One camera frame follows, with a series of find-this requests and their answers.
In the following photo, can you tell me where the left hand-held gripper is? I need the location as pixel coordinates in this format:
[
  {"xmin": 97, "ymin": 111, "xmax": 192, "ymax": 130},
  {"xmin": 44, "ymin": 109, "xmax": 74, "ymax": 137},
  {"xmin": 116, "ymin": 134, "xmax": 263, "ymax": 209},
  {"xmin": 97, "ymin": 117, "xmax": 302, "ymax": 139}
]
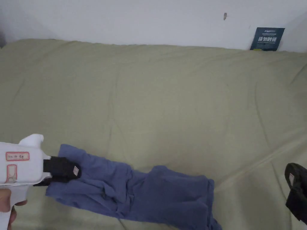
[{"xmin": 0, "ymin": 134, "xmax": 83, "ymax": 230}]

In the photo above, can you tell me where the dark blue garment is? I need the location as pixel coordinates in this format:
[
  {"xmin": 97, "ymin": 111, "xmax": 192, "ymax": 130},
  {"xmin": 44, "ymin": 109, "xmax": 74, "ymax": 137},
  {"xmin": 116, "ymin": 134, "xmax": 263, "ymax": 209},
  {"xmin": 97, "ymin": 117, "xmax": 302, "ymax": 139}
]
[{"xmin": 45, "ymin": 143, "xmax": 222, "ymax": 230}]

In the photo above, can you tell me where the person's left hand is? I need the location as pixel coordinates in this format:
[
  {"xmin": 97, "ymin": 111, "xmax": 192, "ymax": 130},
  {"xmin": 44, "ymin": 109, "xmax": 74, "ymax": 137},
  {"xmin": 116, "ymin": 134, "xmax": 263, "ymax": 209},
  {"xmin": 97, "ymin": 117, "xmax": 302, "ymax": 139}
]
[{"xmin": 0, "ymin": 188, "xmax": 28, "ymax": 224}]

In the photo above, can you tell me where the bed with pale green sheet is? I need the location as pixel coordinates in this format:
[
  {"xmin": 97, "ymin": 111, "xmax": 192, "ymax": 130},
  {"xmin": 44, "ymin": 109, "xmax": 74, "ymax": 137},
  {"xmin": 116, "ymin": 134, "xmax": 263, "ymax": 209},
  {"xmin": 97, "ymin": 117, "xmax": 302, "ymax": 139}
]
[{"xmin": 0, "ymin": 39, "xmax": 307, "ymax": 230}]

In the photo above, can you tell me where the dark blue printed card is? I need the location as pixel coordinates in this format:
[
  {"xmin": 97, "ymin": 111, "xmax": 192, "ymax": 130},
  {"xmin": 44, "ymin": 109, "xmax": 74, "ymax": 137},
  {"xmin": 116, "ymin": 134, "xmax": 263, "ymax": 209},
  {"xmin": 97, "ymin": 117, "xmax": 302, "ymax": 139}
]
[{"xmin": 249, "ymin": 27, "xmax": 286, "ymax": 52}]

